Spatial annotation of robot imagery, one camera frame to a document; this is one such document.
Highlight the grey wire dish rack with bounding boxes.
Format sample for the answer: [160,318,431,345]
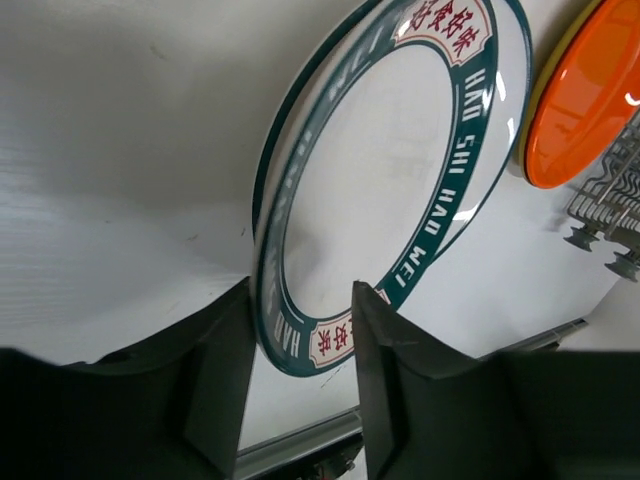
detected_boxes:
[565,114,639,283]

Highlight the orange plate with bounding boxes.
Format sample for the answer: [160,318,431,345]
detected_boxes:
[526,0,639,189]

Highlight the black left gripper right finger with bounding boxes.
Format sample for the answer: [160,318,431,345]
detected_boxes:
[352,282,639,479]

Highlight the aluminium front rail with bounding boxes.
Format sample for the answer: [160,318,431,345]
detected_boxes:
[233,318,588,479]

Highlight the green patterned white plate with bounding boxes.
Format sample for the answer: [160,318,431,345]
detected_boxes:
[251,1,533,378]

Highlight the yellow brown patterned plate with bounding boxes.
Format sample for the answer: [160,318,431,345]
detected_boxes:
[517,1,601,183]

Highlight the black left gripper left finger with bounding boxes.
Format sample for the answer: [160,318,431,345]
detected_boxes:
[1,281,256,479]

